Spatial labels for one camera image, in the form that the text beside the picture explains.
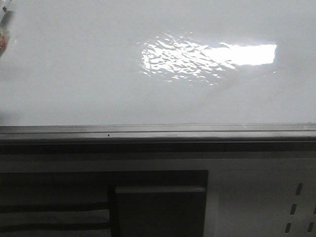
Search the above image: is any white marker with tape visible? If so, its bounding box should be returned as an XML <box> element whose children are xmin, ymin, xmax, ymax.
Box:
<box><xmin>0</xmin><ymin>10</ymin><xmax>15</xmax><ymax>56</ymax></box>

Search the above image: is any white glossy whiteboard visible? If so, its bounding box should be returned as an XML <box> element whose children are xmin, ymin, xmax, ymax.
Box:
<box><xmin>0</xmin><ymin>0</ymin><xmax>316</xmax><ymax>126</ymax></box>

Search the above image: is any grey aluminium whiteboard tray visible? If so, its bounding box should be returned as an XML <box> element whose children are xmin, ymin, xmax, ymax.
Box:
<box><xmin>0</xmin><ymin>123</ymin><xmax>316</xmax><ymax>154</ymax></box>

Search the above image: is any dark grey box panel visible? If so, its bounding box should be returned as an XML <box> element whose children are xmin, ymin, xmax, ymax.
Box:
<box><xmin>116</xmin><ymin>186</ymin><xmax>206</xmax><ymax>237</ymax></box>

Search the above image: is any white perforated metal panel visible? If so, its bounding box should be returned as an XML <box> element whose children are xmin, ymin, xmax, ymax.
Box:
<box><xmin>203</xmin><ymin>158</ymin><xmax>316</xmax><ymax>237</ymax></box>

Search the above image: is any dark slatted cabinet front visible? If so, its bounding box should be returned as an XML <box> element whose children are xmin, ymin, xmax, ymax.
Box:
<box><xmin>0</xmin><ymin>170</ymin><xmax>208</xmax><ymax>237</ymax></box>

